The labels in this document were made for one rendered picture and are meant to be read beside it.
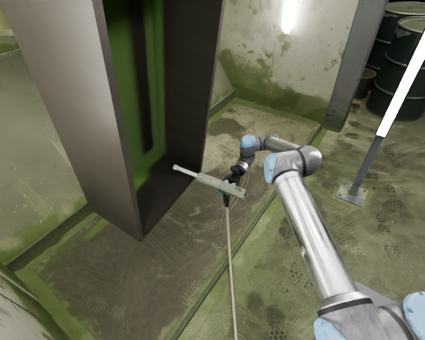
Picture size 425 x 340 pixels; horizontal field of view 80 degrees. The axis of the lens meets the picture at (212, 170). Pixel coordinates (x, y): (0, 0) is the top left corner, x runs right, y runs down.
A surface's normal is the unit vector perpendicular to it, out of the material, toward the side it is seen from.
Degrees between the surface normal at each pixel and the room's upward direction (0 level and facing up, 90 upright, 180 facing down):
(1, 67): 57
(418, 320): 5
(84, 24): 90
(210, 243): 0
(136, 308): 0
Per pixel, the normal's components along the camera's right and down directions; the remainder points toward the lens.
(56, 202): 0.66, -0.08
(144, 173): 0.12, -0.65
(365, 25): -0.58, 0.59
